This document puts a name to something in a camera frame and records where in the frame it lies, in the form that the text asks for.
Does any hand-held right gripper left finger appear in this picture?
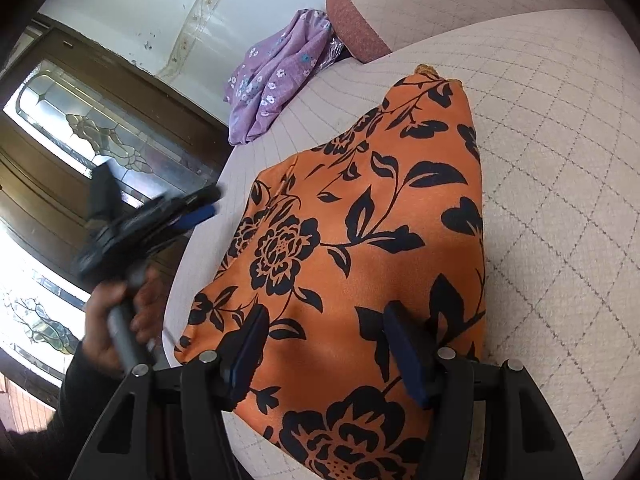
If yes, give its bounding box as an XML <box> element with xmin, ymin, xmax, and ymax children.
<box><xmin>67</xmin><ymin>304</ymin><xmax>272</xmax><ymax>480</ymax></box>

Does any orange black floral garment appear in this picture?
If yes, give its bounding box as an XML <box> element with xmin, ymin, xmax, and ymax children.
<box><xmin>174</xmin><ymin>64</ymin><xmax>488</xmax><ymax>480</ymax></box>

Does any purple floral cloth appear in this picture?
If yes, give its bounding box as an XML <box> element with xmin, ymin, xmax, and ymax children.
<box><xmin>222</xmin><ymin>8</ymin><xmax>347</xmax><ymax>147</ymax></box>

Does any white glossy ornamented panel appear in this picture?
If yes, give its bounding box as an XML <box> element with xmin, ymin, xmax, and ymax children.
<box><xmin>37</xmin><ymin>0</ymin><xmax>351</xmax><ymax>127</ymax></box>

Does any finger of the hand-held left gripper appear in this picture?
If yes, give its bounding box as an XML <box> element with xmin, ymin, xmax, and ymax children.
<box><xmin>170</xmin><ymin>184</ymin><xmax>224</xmax><ymax>235</ymax></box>

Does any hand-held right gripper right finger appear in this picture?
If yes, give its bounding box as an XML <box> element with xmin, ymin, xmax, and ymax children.
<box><xmin>382</xmin><ymin>299</ymin><xmax>586</xmax><ymax>480</ymax></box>

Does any quilted beige mattress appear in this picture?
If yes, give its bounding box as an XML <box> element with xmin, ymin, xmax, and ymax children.
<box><xmin>162</xmin><ymin>7</ymin><xmax>640</xmax><ymax>480</ymax></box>

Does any person's left forearm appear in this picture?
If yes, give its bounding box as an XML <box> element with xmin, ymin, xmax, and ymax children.
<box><xmin>0</xmin><ymin>337</ymin><xmax>132</xmax><ymax>480</ymax></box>

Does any person's left hand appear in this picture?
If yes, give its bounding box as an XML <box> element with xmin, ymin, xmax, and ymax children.
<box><xmin>80</xmin><ymin>264</ymin><xmax>167</xmax><ymax>377</ymax></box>

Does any wooden stained glass door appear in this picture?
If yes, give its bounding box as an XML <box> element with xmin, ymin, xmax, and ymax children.
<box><xmin>0</xmin><ymin>12</ymin><xmax>236</xmax><ymax>401</ymax></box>

